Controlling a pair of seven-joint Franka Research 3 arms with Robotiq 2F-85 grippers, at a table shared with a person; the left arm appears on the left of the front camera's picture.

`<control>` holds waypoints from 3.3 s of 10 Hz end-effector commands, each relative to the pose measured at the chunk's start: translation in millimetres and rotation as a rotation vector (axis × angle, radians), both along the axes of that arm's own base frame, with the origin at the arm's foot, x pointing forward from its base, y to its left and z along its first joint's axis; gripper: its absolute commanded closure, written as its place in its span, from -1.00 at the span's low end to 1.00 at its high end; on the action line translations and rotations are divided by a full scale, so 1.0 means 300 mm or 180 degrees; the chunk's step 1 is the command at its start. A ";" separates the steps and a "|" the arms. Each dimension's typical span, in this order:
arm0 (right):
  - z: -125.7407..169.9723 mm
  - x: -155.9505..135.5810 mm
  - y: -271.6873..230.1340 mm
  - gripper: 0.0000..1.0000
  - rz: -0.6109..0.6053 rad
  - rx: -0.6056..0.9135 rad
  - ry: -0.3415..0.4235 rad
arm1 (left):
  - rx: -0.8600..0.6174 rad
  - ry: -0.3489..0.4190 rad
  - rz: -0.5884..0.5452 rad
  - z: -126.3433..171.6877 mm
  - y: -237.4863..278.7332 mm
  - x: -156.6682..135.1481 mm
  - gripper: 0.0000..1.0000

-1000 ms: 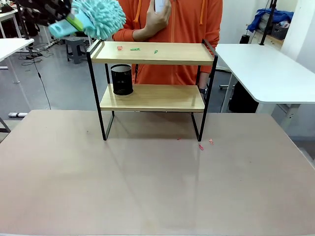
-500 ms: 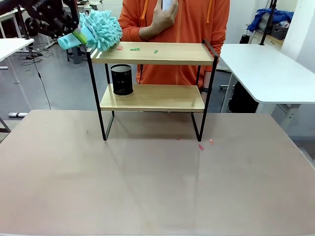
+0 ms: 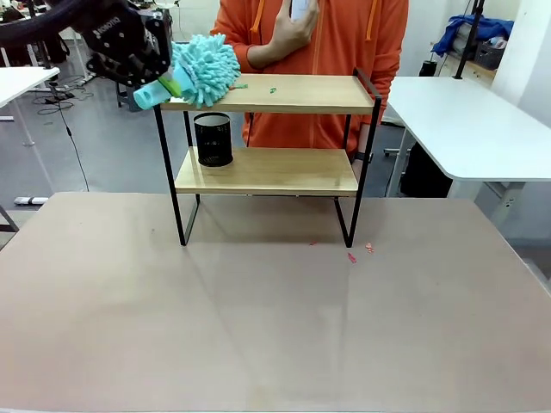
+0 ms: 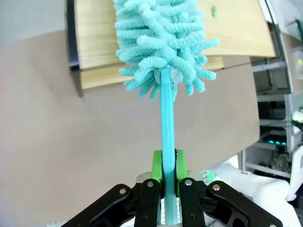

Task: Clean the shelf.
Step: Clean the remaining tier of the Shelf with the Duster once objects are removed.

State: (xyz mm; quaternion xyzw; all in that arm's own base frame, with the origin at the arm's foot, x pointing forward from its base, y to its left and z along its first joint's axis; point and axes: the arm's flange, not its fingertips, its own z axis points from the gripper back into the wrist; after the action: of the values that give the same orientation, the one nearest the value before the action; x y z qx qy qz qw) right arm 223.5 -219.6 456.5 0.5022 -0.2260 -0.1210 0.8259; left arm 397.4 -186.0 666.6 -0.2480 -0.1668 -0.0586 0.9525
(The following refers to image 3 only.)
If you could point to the grey plastic stool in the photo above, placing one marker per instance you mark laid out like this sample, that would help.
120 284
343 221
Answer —
125 96

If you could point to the two-tier wooden black-frame shelf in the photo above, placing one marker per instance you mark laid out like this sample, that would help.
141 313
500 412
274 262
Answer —
280 103

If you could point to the black mesh pen holder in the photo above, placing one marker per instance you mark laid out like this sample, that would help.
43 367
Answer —
213 142

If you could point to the person's right forearm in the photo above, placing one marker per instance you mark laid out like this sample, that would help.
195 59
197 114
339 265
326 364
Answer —
262 56

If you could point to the small white table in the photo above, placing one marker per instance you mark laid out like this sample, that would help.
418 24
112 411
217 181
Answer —
21 81

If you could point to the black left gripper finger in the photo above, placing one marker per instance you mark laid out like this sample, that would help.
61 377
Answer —
125 73
159 43

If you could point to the large white table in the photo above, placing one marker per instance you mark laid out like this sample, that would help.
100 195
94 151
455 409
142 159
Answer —
465 125

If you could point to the person's right hand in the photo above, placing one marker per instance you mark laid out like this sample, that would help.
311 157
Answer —
292 36

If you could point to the black backpack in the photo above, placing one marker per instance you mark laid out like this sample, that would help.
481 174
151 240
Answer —
58 51

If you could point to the black bag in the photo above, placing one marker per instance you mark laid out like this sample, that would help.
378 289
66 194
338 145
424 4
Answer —
424 176

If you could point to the black tripod stand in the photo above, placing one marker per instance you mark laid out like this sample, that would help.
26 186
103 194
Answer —
470 38

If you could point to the teal microfiber duster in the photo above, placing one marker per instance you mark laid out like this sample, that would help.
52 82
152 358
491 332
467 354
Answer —
206 73

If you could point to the white rectangular electronic device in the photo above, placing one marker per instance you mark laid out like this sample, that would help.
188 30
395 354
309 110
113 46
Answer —
299 8

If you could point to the black slanted pole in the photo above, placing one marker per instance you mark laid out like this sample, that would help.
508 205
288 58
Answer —
46 58

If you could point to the white power strip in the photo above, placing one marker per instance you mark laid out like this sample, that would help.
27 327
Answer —
31 200

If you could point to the blue cloth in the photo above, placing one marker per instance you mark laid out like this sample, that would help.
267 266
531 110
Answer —
469 28

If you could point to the grey storage crate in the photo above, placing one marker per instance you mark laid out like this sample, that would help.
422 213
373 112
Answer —
488 51

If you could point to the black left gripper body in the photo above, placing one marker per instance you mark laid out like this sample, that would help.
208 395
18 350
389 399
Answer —
112 30

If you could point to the black wristwatch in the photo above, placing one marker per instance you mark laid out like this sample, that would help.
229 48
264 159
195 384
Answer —
365 157

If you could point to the black cylinder container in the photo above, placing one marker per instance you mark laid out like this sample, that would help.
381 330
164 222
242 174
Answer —
427 69

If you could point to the person in orange hoodie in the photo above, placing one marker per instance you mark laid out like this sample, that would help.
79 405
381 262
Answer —
344 43

